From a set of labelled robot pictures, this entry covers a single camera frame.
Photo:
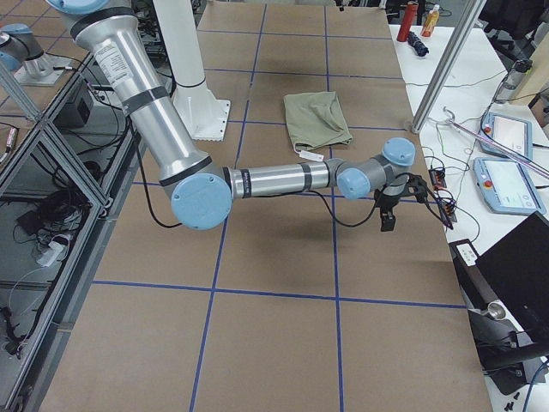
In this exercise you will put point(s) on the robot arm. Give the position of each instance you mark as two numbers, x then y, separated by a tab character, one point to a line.
201	193

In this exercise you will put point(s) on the near teach pendant tablet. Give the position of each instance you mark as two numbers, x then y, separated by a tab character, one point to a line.
506	187

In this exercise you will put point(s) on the white shirt hang tag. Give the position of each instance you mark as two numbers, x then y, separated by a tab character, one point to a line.
310	156

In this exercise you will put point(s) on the aluminium frame rail structure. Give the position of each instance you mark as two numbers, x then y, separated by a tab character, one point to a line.
62	186

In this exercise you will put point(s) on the teach pendant tablet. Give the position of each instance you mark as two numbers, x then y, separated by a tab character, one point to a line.
513	133
506	187

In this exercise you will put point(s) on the reacher grabber stick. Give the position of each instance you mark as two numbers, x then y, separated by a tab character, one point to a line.
497	148

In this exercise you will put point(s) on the far teach pendant tablet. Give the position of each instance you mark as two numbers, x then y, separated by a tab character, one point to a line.
513	133

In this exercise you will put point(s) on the sage green long-sleeve shirt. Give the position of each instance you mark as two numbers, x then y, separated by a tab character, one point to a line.
315	120

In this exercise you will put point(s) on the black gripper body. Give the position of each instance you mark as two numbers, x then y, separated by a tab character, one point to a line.
389	202

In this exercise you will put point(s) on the folded dark blue umbrella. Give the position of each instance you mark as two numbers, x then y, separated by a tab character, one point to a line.
420	49

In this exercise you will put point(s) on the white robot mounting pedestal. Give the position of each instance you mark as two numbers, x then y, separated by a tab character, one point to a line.
204	116

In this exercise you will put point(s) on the aluminium frame post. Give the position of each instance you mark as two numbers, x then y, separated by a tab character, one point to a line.
450	54

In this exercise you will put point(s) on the orange drink bottle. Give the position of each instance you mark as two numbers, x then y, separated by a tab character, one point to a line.
431	21

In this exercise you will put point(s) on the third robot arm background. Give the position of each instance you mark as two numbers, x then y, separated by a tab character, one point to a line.
26	59

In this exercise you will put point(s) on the red water bottle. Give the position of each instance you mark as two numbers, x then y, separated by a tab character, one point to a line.
407	20

